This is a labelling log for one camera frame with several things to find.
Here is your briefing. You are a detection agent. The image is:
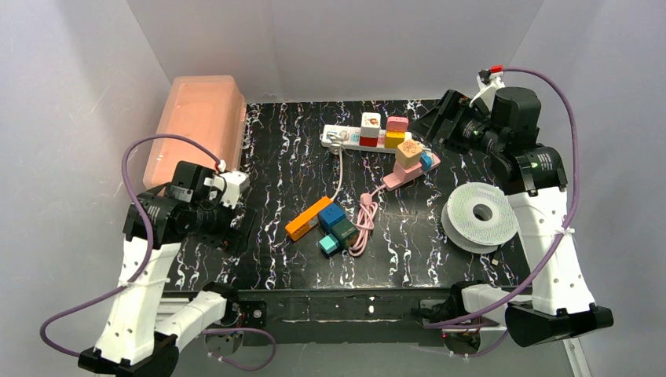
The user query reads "orange socket cube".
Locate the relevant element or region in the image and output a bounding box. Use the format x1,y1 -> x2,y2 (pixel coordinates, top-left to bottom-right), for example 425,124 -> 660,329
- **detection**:
285,196 -> 332,242

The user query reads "teal white charger plug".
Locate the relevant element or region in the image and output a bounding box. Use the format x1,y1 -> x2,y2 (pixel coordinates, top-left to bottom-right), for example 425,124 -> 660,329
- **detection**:
317,234 -> 341,258

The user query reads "pink translucent storage box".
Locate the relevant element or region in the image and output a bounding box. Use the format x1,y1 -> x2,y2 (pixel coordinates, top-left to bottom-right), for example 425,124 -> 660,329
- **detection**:
143,75 -> 246,189

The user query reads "pink power cord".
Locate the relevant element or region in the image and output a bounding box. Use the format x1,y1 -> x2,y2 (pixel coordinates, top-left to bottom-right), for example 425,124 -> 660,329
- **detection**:
347,183 -> 389,258

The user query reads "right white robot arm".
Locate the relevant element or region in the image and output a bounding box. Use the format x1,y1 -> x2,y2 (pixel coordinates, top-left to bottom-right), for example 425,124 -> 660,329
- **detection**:
409,86 -> 614,347

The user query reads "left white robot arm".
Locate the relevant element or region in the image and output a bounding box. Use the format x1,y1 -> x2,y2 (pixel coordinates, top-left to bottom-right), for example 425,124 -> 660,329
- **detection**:
78,161 -> 255,376

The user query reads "tan yellow charger plug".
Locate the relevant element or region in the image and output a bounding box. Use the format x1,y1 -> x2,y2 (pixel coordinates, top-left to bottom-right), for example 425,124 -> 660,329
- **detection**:
395,140 -> 423,170

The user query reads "pink charger plug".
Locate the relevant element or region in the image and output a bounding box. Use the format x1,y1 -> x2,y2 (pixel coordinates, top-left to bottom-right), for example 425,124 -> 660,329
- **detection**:
386,116 -> 409,133

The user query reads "white red charger plug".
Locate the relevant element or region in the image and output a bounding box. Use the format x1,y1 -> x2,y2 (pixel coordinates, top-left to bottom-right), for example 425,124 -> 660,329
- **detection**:
359,112 -> 381,147

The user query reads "blue socket cube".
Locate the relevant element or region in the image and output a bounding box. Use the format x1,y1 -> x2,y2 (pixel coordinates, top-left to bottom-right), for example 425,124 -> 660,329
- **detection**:
317,203 -> 346,233

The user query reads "dark green socket cube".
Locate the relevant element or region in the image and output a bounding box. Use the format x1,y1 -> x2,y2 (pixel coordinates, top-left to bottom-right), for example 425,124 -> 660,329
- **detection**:
331,218 -> 360,249

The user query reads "pink power strip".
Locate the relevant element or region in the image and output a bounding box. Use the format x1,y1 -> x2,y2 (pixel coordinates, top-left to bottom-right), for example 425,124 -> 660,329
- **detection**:
382,152 -> 441,191

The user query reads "white power strip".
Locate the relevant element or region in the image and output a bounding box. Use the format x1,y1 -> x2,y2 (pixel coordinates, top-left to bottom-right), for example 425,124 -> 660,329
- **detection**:
320,125 -> 412,154

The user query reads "white filament spool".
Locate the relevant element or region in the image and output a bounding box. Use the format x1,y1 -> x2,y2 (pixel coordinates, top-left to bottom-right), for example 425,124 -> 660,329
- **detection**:
441,182 -> 519,254

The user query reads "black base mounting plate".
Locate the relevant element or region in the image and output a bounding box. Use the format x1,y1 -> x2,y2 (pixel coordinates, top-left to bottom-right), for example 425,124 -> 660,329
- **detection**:
239,287 -> 449,346

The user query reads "blue plug with white cable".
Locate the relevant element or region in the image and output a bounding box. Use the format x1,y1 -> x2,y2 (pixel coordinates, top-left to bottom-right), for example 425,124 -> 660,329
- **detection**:
419,151 -> 434,172

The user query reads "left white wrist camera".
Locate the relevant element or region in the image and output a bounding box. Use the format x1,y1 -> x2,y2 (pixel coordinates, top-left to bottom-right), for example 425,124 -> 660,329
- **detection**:
213,170 -> 249,210

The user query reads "white coiled cord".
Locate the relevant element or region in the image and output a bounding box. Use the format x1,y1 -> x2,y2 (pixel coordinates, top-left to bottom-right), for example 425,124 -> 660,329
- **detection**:
328,130 -> 349,201

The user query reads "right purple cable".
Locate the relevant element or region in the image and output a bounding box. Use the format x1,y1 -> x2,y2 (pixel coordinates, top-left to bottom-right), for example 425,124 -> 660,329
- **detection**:
423,66 -> 580,359

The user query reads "purple cable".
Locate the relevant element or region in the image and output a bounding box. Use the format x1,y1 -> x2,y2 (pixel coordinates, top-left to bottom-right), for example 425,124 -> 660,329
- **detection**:
39,134 -> 278,372
423,66 -> 580,359

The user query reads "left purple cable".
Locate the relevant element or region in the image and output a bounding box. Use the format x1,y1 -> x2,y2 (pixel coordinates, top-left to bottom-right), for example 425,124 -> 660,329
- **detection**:
39,134 -> 278,372

